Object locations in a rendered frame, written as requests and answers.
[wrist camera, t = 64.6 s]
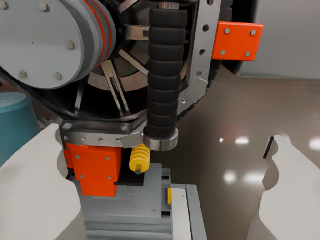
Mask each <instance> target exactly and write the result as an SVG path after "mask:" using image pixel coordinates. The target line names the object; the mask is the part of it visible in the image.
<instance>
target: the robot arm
mask: <svg viewBox="0 0 320 240"><path fill-rule="evenodd" d="M64 149H66V143H65V139H64V135H63V130H62V126H61V123H60V124H56V123H53V124H50V125H49V126H47V127H46V128H45V129H44V130H42V131H41V132H40V133H39V134H37V135H36V136H35V137H34V138H32V139H31V140H30V141H29V142H27V143H26V144H25V145H24V146H22V147H21V148H20V149H19V150H18V151H17V152H15V153H14V154H13V155H12V156H11V157H10V158H9V159H8V160H7V161H6V162H5V163H4V164H3V165H2V167H1V168H0V240H86V237H87V231H86V226H85V222H84V217H83V213H82V208H81V203H80V199H79V196H78V192H77V189H76V186H75V184H74V183H73V182H71V181H69V180H67V179H66V177H67V175H68V169H67V165H66V161H65V157H64V153H63V151H64ZM263 158H264V159H265V161H266V163H267V165H268V168H267V170H266V173H265V175H264V177H263V180H262V183H263V185H264V187H265V190H266V191H265V192H263V194H262V196H261V199H260V201H259V203H258V205H257V207H256V210H255V212H254V214H253V216H252V219H251V221H250V226H249V230H248V235H247V238H246V240H320V169H319V168H318V167H317V166H316V165H315V164H314V163H312V162H311V161H310V160H309V159H308V158H307V157H305V156H304V155H303V154H302V153H301V152H300V151H298V150H297V149H296V148H295V147H294V146H293V145H291V144H290V143H289V142H288V141H287V140H286V139H284V138H283V137H282V136H280V135H272V134H271V135H269V137H268V140H267V143H266V147H265V151H264V154H263Z"/></svg>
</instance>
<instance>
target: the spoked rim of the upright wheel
mask: <svg viewBox="0 0 320 240"><path fill-rule="evenodd" d="M98 1H99V2H101V3H103V2H105V3H106V4H107V7H106V9H107V10H108V12H109V13H110V15H111V17H112V19H113V22H114V25H115V29H116V43H115V47H114V50H113V52H112V54H111V55H110V56H109V57H108V58H107V59H106V60H105V61H104V62H103V63H102V64H101V67H102V70H103V73H104V75H105V78H106V80H107V83H108V85H109V88H110V91H108V90H103V89H99V88H97V87H94V86H92V85H90V84H88V79H89V74H88V75H86V76H85V77H84V78H82V79H80V80H78V81H75V82H71V83H69V84H67V85H65V86H63V87H60V88H57V89H47V90H46V89H39V88H35V87H32V86H29V85H26V84H24V83H22V82H20V81H19V80H17V79H15V80H16V81H17V82H18V83H19V84H20V85H21V86H22V87H23V88H24V89H25V90H26V91H27V92H28V93H30V94H31V95H32V96H33V97H35V98H36V99H37V100H39V101H40V102H42V103H43V104H45V105H46V106H48V107H50V108H51V109H53V110H55V111H57V112H59V113H61V114H63V115H66V116H68V117H71V118H74V119H77V120H81V121H98V122H117V123H120V122H126V121H130V120H134V119H137V118H139V117H140V116H141V115H142V114H144V113H145V112H146V111H147V97H148V96H147V86H145V87H143V88H140V89H137V90H132V91H125V90H124V87H123V85H122V82H121V79H120V76H119V73H118V71H117V68H116V65H115V62H114V58H116V57H117V56H118V55H120V56H122V57H123V58H124V59H125V60H126V61H127V62H129V63H130V64H131V65H132V66H134V67H135V68H136V69H137V70H139V71H140V72H141V73H142V74H144V75H145V76H146V77H147V75H148V72H149V71H148V67H146V66H145V65H144V64H143V63H142V62H140V61H139V60H138V59H137V58H135V57H134V56H133V55H132V54H131V53H129V52H128V51H127V50H126V49H125V47H126V45H127V43H128V40H140V41H149V39H148V35H144V31H145V32H148V31H149V27H150V26H143V25H131V24H129V21H128V18H127V16H126V13H125V12H126V11H127V10H129V9H130V8H131V7H133V6H134V5H135V4H137V3H138V2H139V1H141V0H124V1H123V2H122V3H121V4H118V3H117V2H116V1H115V0H98ZM182 9H183V10H187V14H188V16H187V25H186V26H185V31H186V35H185V41H184V43H183V46H184V53H183V57H182V71H181V73H180V74H181V80H180V82H182V81H183V80H184V78H185V76H186V71H187V63H188V54H189V46H190V35H191V27H192V19H193V11H194V4H191V5H189V6H186V7H182ZM119 27H121V31H122V33H119V31H118V29H119ZM112 77H114V80H115V83H116V85H117V88H118V91H119V92H117V89H116V87H115V84H114V81H113V79H112Z"/></svg>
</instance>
